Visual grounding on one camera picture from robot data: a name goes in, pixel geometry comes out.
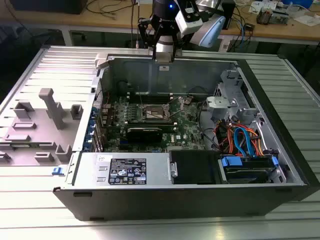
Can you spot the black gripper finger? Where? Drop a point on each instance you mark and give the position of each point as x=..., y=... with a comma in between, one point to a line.
x=178, y=41
x=147, y=32

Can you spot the CPU with silver top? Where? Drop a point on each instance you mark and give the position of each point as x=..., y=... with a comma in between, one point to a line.
x=163, y=58

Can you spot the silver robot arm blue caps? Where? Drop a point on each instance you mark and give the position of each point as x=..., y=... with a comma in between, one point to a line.
x=212, y=32

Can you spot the blue expansion slot latch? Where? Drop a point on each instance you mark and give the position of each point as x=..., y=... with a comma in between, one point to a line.
x=92, y=124
x=94, y=112
x=90, y=137
x=87, y=147

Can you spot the beige corner stop block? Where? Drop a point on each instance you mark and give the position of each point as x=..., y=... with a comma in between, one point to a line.
x=102, y=61

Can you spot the small upright black box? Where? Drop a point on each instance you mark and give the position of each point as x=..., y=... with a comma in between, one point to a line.
x=228, y=15

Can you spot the silver coin battery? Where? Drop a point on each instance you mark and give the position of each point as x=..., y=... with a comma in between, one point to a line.
x=188, y=100

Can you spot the small black device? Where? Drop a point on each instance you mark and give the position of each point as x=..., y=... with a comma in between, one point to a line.
x=250, y=27

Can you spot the wooden workbench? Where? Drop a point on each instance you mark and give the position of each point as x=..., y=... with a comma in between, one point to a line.
x=75, y=17

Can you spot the green motherboard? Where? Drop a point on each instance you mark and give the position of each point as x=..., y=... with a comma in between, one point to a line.
x=190, y=120

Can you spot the white printed card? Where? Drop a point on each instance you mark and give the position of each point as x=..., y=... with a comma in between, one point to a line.
x=257, y=6

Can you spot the copper wound electronic part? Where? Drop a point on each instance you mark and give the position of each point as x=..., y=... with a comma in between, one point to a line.
x=265, y=17

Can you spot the black graphics card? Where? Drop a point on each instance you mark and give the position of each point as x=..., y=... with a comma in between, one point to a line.
x=143, y=135

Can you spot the large black box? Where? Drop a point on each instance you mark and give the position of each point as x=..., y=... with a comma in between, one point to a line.
x=50, y=6

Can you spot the grey circuit device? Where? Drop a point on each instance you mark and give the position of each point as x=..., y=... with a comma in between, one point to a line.
x=281, y=16

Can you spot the grey plastic parts rack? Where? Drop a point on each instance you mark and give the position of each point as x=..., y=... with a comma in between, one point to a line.
x=53, y=107

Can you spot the black drive bay box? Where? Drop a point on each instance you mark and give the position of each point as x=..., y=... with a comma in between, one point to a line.
x=192, y=167

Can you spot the white paper sheets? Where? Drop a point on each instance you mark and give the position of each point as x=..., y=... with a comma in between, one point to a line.
x=308, y=20

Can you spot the hard disk in blue carrier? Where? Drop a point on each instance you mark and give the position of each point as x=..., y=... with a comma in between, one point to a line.
x=247, y=172

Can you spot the silver power supply unit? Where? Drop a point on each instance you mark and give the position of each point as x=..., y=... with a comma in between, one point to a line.
x=87, y=170

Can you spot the black open PC case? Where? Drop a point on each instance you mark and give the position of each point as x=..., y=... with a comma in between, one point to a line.
x=150, y=202

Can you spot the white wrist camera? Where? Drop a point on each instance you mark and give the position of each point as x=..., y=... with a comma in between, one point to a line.
x=188, y=23

